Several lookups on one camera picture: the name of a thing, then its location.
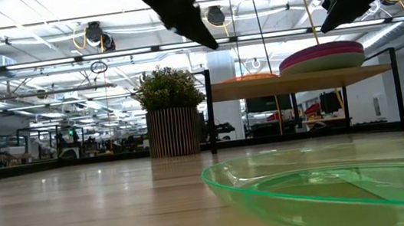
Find purple plate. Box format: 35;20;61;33
278;37;364;60

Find magenta pink plate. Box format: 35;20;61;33
277;43;366;69

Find mint green plate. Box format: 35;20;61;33
278;50;367;78

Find orange clear plastic plate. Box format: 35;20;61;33
219;70;280;85

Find green clear plastic plate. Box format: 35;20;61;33
199;135;404;226

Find wooden shelf black metal legs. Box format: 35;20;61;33
200;45;404;155

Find black round ceiling fixture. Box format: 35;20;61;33
205;4;227;28
83;20;105;44

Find black monitor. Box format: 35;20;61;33
245;93;294;115
318;90;344;115

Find plant in striped pot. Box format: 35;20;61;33
130;61;214;162

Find yellow cable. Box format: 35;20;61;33
295;0;347;131

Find black cable with coil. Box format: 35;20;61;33
248;0;274;76

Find black cable ring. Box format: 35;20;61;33
89;59;109;75

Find black aluminium table frame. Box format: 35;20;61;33
0;117;404;183

